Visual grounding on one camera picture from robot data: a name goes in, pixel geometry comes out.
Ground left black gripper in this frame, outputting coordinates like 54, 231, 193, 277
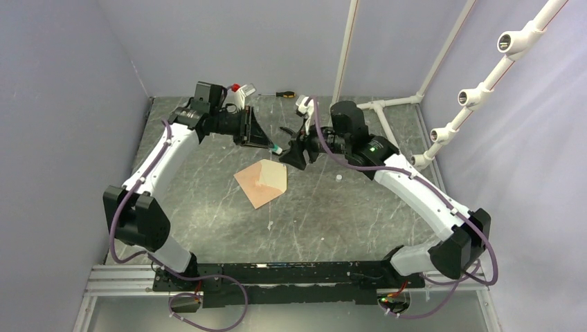
211, 106, 274, 149

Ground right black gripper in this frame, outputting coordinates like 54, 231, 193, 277
280, 114, 350, 169

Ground green white glue stick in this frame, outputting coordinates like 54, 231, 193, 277
269, 145, 283, 156

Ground brown paper envelope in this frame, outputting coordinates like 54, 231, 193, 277
234, 159, 287, 209

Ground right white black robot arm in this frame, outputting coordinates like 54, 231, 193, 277
280, 95, 494, 287

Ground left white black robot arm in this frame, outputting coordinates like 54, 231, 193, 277
102, 82, 282, 291

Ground black pliers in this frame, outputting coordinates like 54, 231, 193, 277
279, 127, 299, 138

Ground yellow black screwdriver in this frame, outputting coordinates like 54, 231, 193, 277
260, 91, 296, 99

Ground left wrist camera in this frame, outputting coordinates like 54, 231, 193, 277
228, 83, 256, 111

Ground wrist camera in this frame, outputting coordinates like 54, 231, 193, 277
228, 83, 256, 111
296, 95, 315, 134

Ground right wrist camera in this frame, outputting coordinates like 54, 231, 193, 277
296, 95, 315, 134

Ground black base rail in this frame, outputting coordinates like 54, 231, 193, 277
152, 261, 425, 308

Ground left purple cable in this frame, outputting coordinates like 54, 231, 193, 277
108, 119, 251, 332

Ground purple cable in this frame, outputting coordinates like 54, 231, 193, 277
307, 96, 499, 320
108, 119, 251, 332

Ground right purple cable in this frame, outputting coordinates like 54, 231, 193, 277
307, 96, 499, 320

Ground aluminium frame rail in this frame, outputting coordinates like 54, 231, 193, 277
73, 264, 503, 331

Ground white PVC pipe frame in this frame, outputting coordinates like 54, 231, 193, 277
329, 0, 570, 170

